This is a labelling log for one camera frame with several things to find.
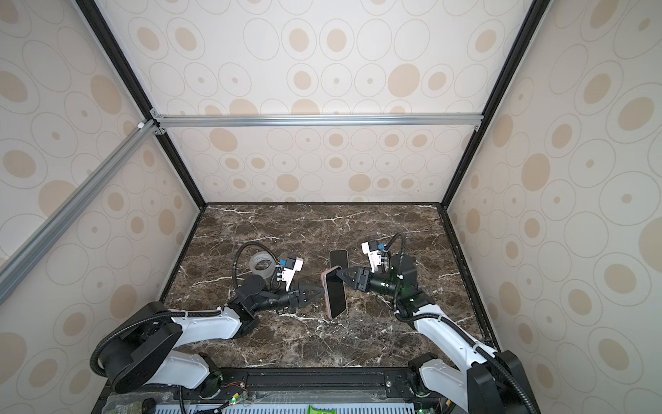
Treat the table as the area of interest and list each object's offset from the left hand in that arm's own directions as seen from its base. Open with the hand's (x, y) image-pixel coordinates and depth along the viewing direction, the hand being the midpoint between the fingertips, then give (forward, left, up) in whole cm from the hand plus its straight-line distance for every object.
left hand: (329, 298), depth 70 cm
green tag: (-24, +3, -18) cm, 30 cm away
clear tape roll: (+23, +27, -20) cm, 41 cm away
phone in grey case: (+25, -3, -19) cm, 32 cm away
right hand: (+8, -6, -1) cm, 10 cm away
